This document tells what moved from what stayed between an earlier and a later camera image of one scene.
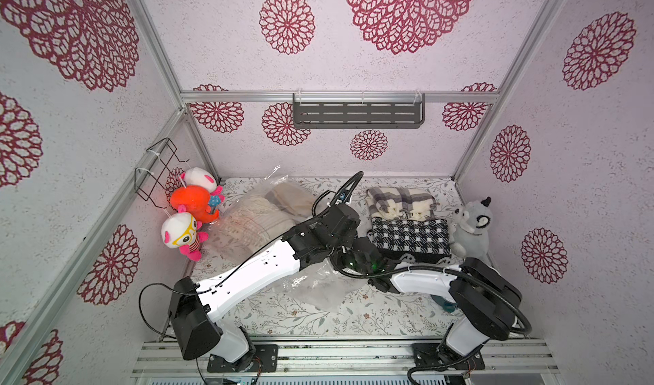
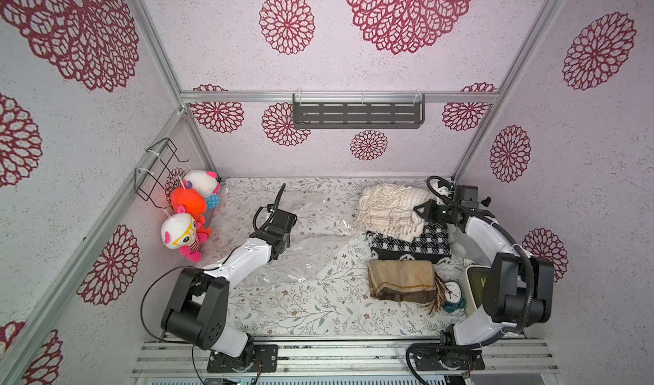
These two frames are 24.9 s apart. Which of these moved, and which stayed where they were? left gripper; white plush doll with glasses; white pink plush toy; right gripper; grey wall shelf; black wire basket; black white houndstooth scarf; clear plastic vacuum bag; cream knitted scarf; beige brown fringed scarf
Moved: right gripper; clear plastic vacuum bag; beige brown fringed scarf; left gripper; cream knitted scarf
Stayed: black wire basket; white plush doll with glasses; black white houndstooth scarf; white pink plush toy; grey wall shelf
